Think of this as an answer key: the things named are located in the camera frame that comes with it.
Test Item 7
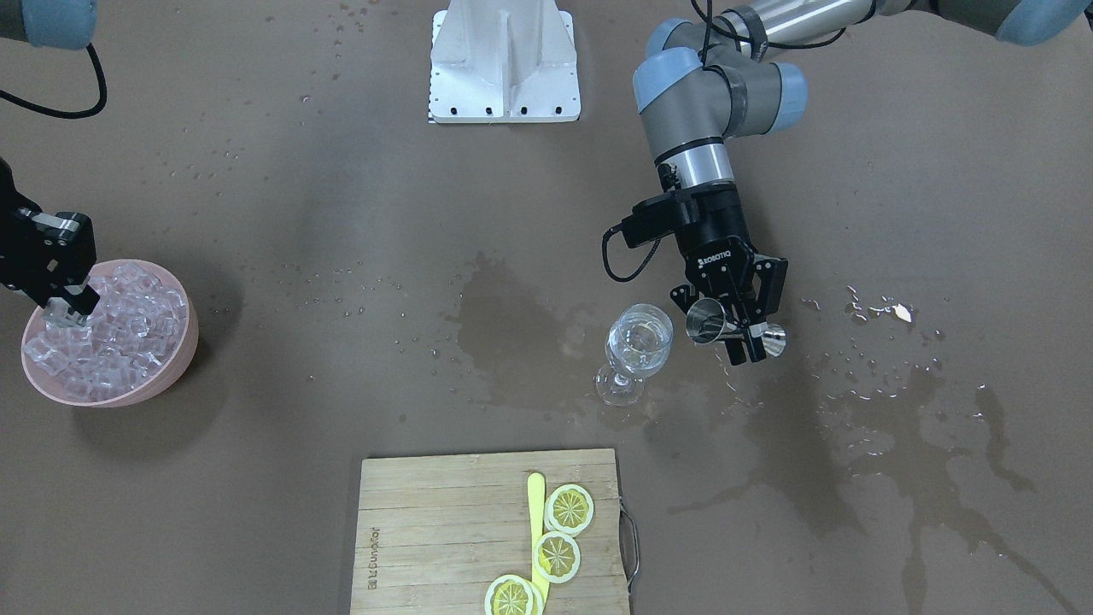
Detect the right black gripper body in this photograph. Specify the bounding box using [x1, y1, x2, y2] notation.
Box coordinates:
[1, 161, 96, 296]

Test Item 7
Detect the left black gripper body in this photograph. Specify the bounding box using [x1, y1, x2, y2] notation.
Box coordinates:
[675, 184, 755, 301]

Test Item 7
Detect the clear ice cube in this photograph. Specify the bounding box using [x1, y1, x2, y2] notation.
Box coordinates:
[43, 297, 87, 328]

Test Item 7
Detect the steel cocktail jigger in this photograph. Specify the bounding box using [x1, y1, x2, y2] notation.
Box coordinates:
[721, 303, 787, 357]

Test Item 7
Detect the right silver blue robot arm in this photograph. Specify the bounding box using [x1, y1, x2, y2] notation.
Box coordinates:
[1, 1, 107, 327]

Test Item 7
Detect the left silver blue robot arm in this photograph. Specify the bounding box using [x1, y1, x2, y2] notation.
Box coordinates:
[614, 1, 1090, 366]

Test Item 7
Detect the pink bowl of ice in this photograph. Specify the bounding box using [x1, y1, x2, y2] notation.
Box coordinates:
[20, 260, 198, 407]

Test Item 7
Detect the clear wine glass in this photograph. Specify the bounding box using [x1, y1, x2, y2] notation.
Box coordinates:
[593, 303, 673, 407]

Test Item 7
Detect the yellow plastic knife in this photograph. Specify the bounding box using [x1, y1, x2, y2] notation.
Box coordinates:
[526, 471, 550, 614]

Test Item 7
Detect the lemon slice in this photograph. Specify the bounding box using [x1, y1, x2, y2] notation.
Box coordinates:
[532, 530, 581, 584]
[482, 575, 544, 615]
[544, 483, 596, 537]

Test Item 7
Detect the bamboo cutting board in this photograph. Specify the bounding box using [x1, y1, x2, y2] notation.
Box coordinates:
[348, 448, 631, 614]

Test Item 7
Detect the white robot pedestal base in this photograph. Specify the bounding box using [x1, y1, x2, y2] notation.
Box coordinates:
[427, 1, 581, 125]

